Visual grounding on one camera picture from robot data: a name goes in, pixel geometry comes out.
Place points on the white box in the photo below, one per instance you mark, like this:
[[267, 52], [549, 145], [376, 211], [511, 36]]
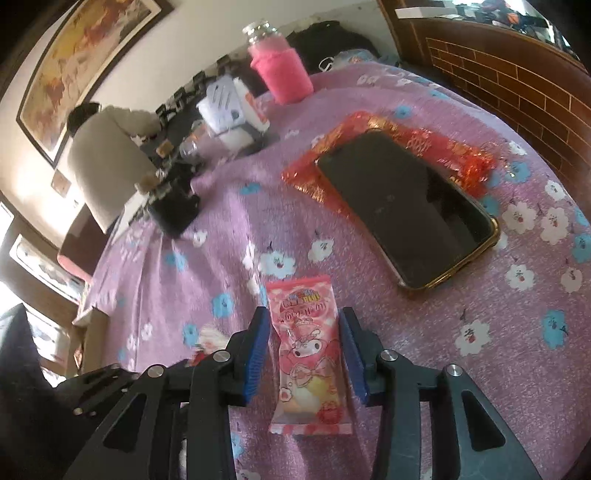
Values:
[[226, 104]]

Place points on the black smartphone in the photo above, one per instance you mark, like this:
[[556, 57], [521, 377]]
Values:
[[406, 207]]

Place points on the brown wooden partition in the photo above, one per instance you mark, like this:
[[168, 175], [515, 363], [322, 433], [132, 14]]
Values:
[[508, 83]]

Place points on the framed wall painting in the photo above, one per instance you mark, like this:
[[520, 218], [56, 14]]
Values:
[[83, 60]]

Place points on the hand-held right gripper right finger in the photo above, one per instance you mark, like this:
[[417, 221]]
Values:
[[353, 364]]

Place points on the wall switch plate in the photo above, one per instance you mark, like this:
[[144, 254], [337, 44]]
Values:
[[61, 182]]

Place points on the red white snack packet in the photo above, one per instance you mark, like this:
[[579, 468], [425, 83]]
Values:
[[203, 339]]

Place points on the black container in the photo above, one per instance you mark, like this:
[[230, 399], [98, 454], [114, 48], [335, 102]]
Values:
[[173, 210]]

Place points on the pink sleeved bottle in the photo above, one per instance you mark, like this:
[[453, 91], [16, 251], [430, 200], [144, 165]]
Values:
[[281, 69]]

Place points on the cardboard box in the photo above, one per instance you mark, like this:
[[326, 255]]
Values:
[[92, 332]]

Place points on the red gold envelope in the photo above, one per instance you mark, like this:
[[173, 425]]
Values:
[[415, 134]]

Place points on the clear glass jar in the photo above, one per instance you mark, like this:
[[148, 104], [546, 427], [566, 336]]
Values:
[[194, 143]]

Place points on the pink cartoon snack packet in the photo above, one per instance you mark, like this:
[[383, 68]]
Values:
[[304, 369]]

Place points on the purple floral tablecloth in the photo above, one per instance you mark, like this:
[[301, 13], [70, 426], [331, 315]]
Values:
[[323, 258]]

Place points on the maroon chair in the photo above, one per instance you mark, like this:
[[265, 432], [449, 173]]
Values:
[[78, 240]]

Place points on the black bag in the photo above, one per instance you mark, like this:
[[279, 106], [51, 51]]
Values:
[[332, 39]]

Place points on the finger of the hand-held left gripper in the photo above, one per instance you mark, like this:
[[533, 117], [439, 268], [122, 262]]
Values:
[[99, 390]]

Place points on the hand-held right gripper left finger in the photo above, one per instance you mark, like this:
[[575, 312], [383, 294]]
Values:
[[256, 357]]

